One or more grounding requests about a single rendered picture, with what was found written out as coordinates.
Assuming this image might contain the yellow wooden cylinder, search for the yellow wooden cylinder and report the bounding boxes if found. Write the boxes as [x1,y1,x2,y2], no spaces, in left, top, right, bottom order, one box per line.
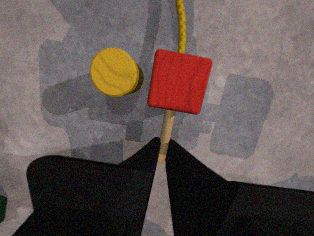
[90,48,144,97]

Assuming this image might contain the red block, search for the red block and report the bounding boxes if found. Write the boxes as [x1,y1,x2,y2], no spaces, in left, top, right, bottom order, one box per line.
[147,49,212,115]

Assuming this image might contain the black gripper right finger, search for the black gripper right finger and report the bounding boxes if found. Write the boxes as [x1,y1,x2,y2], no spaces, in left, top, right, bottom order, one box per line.
[166,139,314,236]

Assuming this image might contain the green block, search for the green block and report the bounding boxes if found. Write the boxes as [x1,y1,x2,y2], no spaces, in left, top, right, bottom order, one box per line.
[0,195,7,224]

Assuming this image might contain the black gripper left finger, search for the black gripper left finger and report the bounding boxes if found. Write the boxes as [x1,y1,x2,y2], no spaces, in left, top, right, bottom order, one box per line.
[26,137,161,236]

